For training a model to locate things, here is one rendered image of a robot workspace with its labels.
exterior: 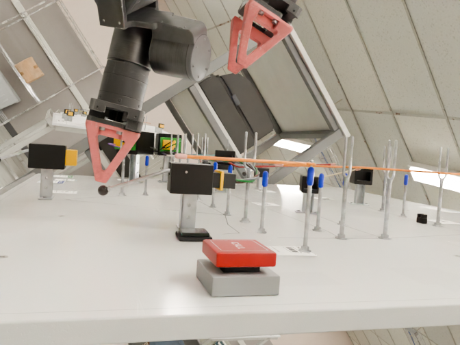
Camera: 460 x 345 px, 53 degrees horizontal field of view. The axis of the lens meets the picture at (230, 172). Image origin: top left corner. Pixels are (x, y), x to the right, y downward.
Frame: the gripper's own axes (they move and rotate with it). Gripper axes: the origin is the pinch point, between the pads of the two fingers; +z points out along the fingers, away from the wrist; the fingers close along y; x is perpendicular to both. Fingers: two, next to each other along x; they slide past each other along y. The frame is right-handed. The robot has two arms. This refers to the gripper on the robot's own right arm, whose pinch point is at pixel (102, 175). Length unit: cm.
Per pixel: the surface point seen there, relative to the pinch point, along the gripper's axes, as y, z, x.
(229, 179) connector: -1.4, -3.4, -16.4
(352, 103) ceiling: 352, -92, -206
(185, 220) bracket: -1.1, 3.3, -11.9
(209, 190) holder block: -2.2, -1.4, -13.8
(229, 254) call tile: -27.8, 1.3, -11.2
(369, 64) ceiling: 296, -116, -185
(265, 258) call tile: -27.7, 1.1, -14.2
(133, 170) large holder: 70, 3, -6
